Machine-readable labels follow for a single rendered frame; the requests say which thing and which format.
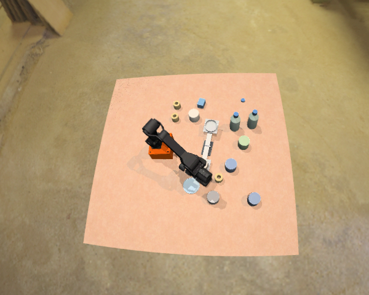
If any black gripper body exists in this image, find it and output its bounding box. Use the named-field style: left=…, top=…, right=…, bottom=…
left=179, top=163, right=212, bottom=186

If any light blue block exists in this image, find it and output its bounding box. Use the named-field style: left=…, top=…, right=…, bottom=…
left=197, top=98, right=205, bottom=109

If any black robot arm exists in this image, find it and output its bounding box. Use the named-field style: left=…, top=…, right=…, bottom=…
left=142, top=119, right=213, bottom=183

